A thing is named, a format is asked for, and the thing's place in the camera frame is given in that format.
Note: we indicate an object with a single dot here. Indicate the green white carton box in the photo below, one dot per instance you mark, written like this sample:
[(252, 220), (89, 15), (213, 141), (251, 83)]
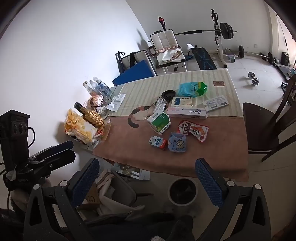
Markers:
[(159, 121)]

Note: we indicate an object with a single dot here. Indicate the dark wooden chair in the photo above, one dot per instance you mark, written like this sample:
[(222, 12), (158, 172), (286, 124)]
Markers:
[(261, 125)]

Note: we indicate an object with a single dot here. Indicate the white padded chair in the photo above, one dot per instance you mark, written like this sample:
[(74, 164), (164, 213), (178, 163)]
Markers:
[(164, 39)]

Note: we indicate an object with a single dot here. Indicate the small barbell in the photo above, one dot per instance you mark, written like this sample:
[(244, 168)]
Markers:
[(241, 51)]

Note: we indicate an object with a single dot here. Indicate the chrome dumbbell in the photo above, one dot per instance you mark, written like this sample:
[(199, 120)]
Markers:
[(251, 75), (255, 81)]

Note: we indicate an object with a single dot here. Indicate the teal green snack bag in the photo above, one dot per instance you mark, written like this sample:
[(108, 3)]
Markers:
[(192, 89)]

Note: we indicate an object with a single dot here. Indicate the black case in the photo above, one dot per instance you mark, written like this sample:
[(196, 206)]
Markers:
[(285, 59)]

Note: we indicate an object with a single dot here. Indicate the black weight bench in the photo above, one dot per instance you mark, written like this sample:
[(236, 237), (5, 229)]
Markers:
[(204, 59)]

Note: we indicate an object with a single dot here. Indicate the barbell with black plates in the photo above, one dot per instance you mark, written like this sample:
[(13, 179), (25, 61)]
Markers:
[(226, 30)]

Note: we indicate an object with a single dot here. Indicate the brown square coaster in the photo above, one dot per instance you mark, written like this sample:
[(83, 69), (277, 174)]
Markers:
[(218, 83)]

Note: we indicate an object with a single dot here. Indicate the gold textured bottle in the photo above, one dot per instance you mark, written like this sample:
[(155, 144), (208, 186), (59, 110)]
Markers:
[(93, 115)]

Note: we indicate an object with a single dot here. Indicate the white round waste bin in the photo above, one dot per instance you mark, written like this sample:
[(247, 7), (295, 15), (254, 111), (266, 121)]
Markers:
[(182, 192)]

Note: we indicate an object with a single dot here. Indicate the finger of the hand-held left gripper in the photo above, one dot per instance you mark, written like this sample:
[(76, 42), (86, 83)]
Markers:
[(60, 147), (62, 157)]

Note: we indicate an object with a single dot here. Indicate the white cloth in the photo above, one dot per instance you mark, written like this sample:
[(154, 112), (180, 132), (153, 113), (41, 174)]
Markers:
[(113, 204)]

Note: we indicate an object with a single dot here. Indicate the long white toothpaste box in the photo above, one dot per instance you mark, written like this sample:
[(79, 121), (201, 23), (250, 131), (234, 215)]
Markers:
[(187, 113)]

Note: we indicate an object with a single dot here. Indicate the white barbell rack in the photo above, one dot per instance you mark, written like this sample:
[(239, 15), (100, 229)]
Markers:
[(219, 44)]

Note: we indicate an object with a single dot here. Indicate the silver blister pack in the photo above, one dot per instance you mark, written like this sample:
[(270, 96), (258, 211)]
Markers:
[(160, 105)]

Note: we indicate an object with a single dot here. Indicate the yellow chip bag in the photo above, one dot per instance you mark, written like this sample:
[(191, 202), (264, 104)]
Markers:
[(77, 126)]

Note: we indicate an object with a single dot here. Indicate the clear plastic water bottle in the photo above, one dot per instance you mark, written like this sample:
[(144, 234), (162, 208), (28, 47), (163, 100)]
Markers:
[(105, 89), (98, 84)]

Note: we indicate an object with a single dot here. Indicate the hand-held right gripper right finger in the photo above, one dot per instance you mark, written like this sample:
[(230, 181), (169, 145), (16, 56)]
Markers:
[(208, 183)]

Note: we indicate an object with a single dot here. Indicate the brown paper bag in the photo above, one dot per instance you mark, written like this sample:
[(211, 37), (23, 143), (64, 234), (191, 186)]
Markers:
[(91, 197)]

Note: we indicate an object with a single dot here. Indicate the red snack packet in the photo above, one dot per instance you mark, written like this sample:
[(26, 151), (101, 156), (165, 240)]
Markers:
[(195, 131)]

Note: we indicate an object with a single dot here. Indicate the crumpled white tissue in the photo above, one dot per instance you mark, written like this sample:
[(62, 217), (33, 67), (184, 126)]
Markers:
[(101, 110)]

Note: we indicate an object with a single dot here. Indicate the black round lid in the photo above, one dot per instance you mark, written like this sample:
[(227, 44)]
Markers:
[(167, 93)]

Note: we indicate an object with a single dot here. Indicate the flat white medicine box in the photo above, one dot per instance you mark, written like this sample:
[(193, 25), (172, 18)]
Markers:
[(216, 102)]

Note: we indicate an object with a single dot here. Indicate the striped cat print table mat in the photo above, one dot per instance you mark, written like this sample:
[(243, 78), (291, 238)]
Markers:
[(208, 157)]

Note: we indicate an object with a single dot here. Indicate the brown snack packet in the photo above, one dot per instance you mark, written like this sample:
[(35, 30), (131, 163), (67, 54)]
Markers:
[(96, 100)]

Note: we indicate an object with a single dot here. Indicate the blue foam pad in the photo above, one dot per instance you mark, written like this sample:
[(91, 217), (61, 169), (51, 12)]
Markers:
[(136, 73)]

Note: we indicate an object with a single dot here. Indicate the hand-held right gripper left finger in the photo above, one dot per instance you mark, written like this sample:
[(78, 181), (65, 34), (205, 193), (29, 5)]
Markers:
[(86, 176)]

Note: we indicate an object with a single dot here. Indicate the blue cartoon snack packet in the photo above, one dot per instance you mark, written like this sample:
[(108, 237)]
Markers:
[(177, 143)]

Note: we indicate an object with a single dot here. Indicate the beige cloth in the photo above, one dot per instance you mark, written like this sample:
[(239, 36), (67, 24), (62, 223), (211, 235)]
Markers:
[(170, 55)]

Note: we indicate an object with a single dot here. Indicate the white blue medicine box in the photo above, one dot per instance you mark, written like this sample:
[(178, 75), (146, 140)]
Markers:
[(181, 102)]

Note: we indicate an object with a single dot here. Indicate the clear glass bottle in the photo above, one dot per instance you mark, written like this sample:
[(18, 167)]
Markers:
[(86, 88), (92, 87)]

